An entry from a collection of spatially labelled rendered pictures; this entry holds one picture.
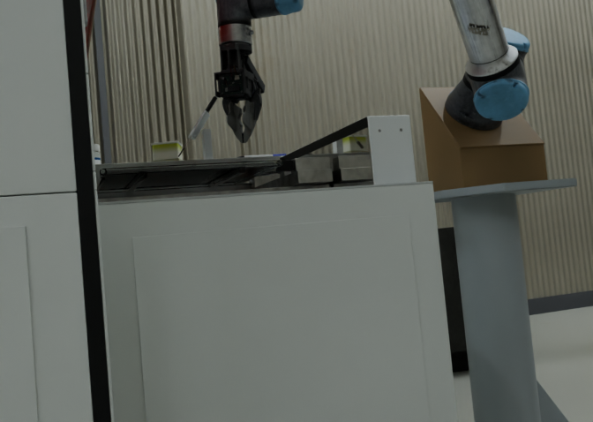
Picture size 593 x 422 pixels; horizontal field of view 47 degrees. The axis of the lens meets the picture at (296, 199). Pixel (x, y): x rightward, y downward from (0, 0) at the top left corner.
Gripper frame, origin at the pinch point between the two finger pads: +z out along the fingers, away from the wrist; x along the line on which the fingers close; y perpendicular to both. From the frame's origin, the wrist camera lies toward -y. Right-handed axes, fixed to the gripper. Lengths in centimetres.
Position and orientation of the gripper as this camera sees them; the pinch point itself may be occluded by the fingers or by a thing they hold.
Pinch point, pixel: (244, 137)
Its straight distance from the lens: 153.0
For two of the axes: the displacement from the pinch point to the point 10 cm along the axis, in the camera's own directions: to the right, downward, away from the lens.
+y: -2.9, -0.2, -9.6
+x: 9.6, -0.7, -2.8
